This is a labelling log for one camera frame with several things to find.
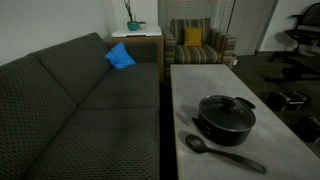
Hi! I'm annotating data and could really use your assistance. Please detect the blue throw pillow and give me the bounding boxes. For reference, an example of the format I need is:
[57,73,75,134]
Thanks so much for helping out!
[104,42,135,69]

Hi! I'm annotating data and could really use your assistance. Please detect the grey top coffee table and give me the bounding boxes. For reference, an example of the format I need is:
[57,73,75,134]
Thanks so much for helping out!
[171,65,320,180]

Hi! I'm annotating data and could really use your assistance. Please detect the window blinds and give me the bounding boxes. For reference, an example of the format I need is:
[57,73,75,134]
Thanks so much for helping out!
[157,0,278,56]

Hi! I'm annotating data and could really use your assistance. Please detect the striped armchair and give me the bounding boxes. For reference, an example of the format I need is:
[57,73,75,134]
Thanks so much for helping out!
[163,18,236,74]

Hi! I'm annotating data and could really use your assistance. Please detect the black case on floor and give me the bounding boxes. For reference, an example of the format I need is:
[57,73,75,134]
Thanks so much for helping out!
[266,91,312,112]

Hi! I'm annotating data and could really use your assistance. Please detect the yellow cushion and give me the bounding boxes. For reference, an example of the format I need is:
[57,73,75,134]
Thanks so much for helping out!
[184,27,203,47]

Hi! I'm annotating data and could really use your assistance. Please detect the glass pot lid black knob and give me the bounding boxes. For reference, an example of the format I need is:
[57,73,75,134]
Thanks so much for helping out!
[199,95,256,132]

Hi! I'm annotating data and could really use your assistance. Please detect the black office chair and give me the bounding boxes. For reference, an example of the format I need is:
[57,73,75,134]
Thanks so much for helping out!
[270,2,320,62]

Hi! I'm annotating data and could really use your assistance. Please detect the dark grey fabric sofa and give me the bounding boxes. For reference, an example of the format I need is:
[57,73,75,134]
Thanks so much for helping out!
[0,33,160,180]

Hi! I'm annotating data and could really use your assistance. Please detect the wooden side table white top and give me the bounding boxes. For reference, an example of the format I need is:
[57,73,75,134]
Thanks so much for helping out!
[111,26,164,83]

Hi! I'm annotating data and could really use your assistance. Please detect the black plastic spoon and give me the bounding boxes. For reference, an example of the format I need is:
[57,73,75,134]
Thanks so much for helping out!
[185,135,267,174]

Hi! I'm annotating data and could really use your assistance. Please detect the teal plant pot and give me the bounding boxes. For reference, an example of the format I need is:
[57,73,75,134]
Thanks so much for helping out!
[127,21,139,31]

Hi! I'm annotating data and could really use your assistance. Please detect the black case at right edge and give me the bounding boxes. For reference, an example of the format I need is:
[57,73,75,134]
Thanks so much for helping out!
[294,116,320,143]

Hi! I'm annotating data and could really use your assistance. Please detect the black cooking pot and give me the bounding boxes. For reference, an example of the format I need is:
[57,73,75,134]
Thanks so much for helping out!
[192,109,253,146]

